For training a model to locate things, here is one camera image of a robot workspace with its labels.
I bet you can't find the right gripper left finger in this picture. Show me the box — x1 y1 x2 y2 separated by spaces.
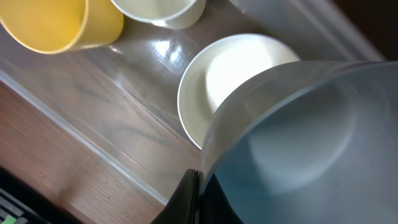
151 169 199 224

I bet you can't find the yellow plastic cup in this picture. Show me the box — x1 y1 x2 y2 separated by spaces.
1 0 124 55

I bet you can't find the white plastic cup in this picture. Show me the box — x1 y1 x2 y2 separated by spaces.
111 0 206 30

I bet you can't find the clear plastic container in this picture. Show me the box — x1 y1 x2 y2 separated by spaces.
1 1 384 203

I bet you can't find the grey plastic bowl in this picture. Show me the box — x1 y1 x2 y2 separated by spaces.
200 61 397 223

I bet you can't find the white plastic bowl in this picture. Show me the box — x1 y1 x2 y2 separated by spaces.
177 34 300 148

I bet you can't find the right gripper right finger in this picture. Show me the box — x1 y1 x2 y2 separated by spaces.
199 174 243 224

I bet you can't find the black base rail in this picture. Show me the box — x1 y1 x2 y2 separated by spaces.
1 168 81 224

